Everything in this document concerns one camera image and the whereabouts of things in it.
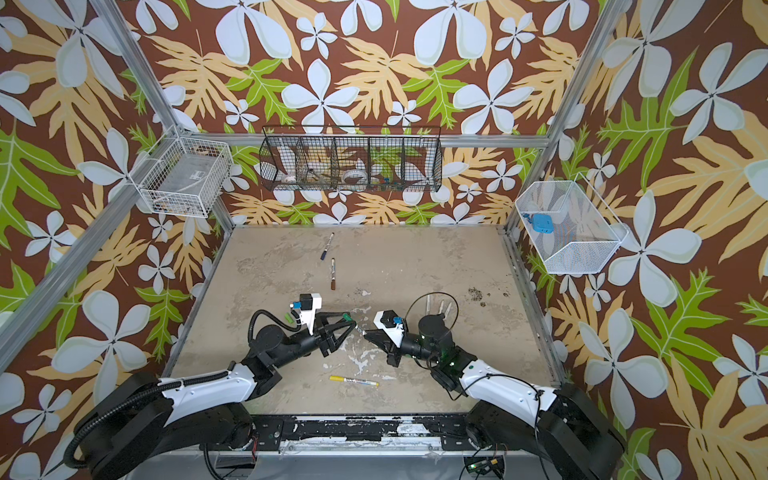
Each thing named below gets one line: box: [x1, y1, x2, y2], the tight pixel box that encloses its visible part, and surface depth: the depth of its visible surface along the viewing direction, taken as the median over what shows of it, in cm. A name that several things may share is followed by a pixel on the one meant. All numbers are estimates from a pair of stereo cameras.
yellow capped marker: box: [329, 375, 381, 387], surface depth 84 cm
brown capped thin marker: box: [331, 257, 336, 291], surface depth 107 cm
